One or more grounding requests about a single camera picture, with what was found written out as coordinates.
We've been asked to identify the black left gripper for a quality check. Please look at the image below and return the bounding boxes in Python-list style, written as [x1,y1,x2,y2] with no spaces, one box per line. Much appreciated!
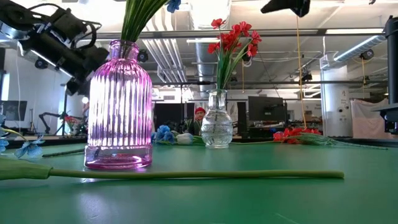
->
[0,0,109,96]

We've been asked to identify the red artificial flower bunch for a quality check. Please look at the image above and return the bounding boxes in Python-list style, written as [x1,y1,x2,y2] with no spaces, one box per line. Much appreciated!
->
[206,17,263,91]
[272,126,389,151]

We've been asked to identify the blue artificial flower bunch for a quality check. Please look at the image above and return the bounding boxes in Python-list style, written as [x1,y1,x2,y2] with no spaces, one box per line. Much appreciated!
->
[0,113,86,160]
[151,124,206,146]
[120,0,182,44]

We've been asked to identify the white artificial tulip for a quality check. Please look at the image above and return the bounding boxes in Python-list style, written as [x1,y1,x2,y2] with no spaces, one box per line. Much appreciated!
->
[175,132,206,146]
[0,156,345,182]

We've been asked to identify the clear glass vase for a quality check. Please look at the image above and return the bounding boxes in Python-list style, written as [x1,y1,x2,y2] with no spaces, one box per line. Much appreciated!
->
[200,88,234,149]

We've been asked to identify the background red flowers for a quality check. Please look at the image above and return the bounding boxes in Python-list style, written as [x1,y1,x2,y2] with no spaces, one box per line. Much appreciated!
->
[63,114,80,131]

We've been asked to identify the purple ribbed glass vase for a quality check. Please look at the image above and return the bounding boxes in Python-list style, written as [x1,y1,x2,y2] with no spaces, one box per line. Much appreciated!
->
[83,39,154,171]

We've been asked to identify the black computer monitor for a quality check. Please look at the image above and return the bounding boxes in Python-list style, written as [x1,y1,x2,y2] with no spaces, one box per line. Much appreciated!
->
[0,100,28,122]
[248,95,286,123]

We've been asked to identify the white round column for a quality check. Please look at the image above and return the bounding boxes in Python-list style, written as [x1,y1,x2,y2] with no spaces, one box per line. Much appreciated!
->
[320,65,351,138]

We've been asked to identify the black pole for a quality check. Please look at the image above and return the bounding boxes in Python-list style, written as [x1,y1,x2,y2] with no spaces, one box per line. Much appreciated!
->
[384,15,398,105]

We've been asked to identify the pale cloth cover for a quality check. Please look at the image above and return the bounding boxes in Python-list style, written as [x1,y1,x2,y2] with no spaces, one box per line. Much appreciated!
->
[350,98,390,140]

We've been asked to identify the person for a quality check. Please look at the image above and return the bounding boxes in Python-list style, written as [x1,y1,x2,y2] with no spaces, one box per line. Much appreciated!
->
[186,106,208,137]

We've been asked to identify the computer desk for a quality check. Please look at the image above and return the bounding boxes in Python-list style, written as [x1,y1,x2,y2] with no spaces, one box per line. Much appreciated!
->
[371,103,398,135]

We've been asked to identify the green table mat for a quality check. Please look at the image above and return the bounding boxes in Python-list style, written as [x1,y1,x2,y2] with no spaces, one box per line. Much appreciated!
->
[0,141,398,224]

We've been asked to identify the black frame stand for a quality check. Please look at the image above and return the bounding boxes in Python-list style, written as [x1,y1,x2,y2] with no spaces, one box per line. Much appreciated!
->
[60,82,91,138]

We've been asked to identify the white round duct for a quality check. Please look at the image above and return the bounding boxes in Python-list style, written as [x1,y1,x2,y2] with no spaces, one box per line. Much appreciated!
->
[333,34,386,63]

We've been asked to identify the silver ventilation duct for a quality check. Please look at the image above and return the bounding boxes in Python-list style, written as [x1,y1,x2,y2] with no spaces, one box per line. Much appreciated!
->
[195,42,218,94]

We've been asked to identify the black table frame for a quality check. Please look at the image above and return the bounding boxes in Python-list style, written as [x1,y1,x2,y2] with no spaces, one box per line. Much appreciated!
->
[0,135,398,149]

